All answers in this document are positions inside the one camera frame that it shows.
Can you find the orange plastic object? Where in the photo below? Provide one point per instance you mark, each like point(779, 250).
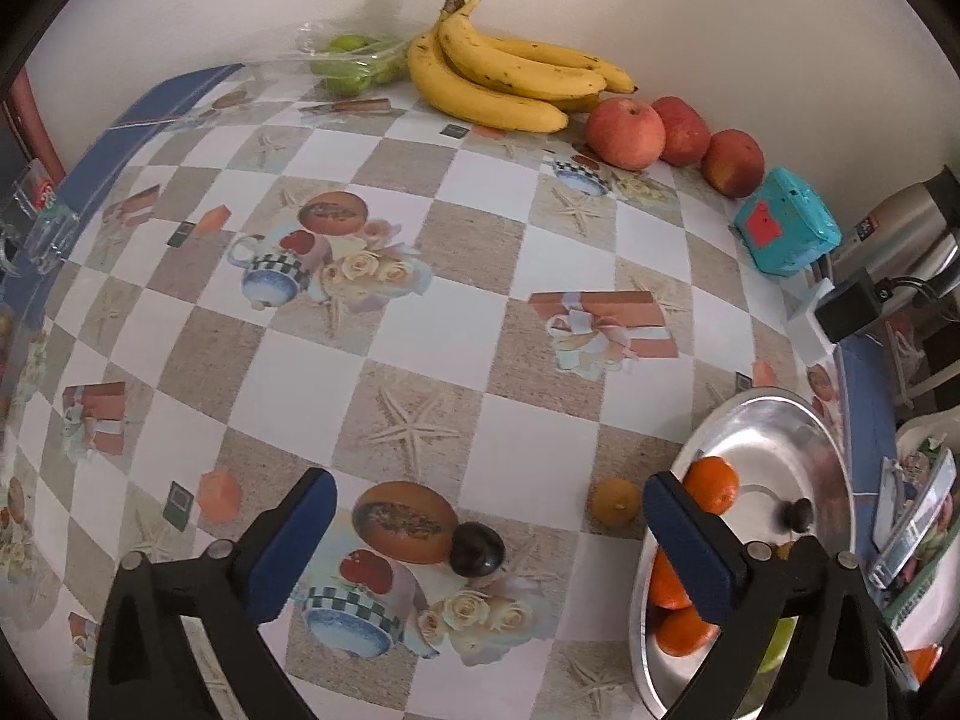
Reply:
point(922, 660)

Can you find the small black box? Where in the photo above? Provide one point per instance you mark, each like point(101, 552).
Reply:
point(847, 307)

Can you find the glass mug with logo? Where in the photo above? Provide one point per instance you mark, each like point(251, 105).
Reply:
point(45, 229)

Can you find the red apple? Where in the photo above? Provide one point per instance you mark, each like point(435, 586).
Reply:
point(625, 133)
point(688, 127)
point(733, 163)

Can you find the green mango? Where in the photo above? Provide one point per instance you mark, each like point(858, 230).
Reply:
point(780, 637)

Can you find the clear bag of green fruit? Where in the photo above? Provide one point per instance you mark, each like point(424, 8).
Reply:
point(349, 64)

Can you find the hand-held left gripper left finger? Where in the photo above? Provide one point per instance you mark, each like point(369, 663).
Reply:
point(292, 540)

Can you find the round metal plate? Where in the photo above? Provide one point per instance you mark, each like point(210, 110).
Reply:
point(765, 442)

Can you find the orange mandarin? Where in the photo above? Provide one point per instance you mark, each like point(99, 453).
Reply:
point(712, 484)
point(666, 577)
point(684, 630)

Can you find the yellow banana bunch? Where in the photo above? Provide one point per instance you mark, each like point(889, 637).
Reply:
point(487, 101)

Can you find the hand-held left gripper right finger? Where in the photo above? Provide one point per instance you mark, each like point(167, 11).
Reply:
point(686, 540)

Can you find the colourful printed packets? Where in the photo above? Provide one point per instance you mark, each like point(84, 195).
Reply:
point(915, 495)

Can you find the steel thermos flask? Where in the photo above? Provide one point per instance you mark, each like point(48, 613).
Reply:
point(900, 225)

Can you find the brown kiwi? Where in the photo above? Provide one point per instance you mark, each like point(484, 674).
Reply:
point(613, 501)
point(784, 550)

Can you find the red pole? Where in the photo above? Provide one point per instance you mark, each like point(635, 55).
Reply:
point(34, 120)

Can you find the small teal box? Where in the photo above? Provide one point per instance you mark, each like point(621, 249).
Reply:
point(787, 229)

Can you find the dark purple plum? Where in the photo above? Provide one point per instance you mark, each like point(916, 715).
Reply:
point(799, 514)
point(476, 549)

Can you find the checkered printed tablecloth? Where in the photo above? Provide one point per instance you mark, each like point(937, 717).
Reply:
point(450, 255)

